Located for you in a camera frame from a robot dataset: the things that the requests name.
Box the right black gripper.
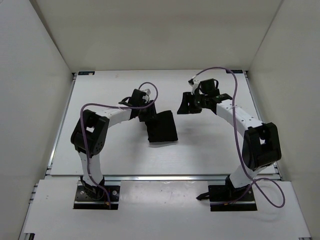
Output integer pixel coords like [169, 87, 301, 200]
[177, 92, 208, 115]

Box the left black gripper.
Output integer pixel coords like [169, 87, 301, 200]
[138, 100, 159, 122]

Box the black skirt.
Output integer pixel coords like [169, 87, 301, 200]
[145, 110, 178, 143]

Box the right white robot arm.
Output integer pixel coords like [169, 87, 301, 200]
[177, 78, 282, 200]

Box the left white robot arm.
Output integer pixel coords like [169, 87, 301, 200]
[70, 89, 155, 199]

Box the right blue label sticker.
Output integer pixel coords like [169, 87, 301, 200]
[226, 69, 244, 74]

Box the blue label sticker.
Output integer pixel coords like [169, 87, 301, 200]
[77, 71, 95, 76]
[226, 69, 244, 74]

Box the left blue label sticker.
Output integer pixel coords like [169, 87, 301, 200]
[77, 71, 95, 76]

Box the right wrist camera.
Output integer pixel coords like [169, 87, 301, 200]
[188, 76, 200, 95]

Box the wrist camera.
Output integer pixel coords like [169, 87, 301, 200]
[142, 88, 151, 96]
[188, 76, 200, 95]

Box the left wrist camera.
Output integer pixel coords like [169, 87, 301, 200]
[142, 88, 151, 96]

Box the aluminium rail front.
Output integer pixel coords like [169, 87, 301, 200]
[104, 174, 227, 182]

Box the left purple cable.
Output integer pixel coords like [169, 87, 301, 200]
[80, 82, 159, 201]

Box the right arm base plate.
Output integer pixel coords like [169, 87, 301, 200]
[196, 180, 258, 212]

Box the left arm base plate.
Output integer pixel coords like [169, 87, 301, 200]
[73, 183, 121, 210]

